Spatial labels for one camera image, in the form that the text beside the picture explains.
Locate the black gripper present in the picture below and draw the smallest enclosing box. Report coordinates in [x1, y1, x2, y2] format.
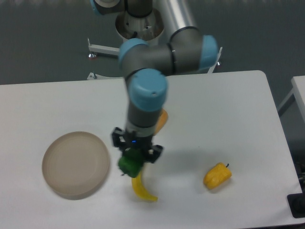
[111, 127, 163, 164]

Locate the green bell pepper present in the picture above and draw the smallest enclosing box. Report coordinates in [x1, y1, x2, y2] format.
[118, 148, 144, 178]

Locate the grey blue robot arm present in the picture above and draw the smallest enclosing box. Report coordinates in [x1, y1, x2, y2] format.
[91, 0, 218, 165]

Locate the orange bell pepper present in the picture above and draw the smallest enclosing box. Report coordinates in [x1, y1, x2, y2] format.
[154, 108, 168, 135]

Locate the beige round plate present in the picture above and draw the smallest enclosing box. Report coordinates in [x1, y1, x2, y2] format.
[41, 131, 111, 200]

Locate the yellow bell pepper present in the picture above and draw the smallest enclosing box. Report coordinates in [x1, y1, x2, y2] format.
[203, 162, 232, 190]

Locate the yellow banana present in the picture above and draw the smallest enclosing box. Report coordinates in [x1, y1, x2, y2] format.
[132, 172, 158, 202]

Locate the black device at edge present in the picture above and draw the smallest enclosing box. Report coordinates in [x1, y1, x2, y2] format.
[287, 193, 305, 219]

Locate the white side table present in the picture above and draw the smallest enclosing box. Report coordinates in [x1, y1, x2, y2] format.
[277, 76, 305, 120]

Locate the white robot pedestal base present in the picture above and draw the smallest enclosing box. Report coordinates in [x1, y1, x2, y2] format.
[88, 4, 219, 81]

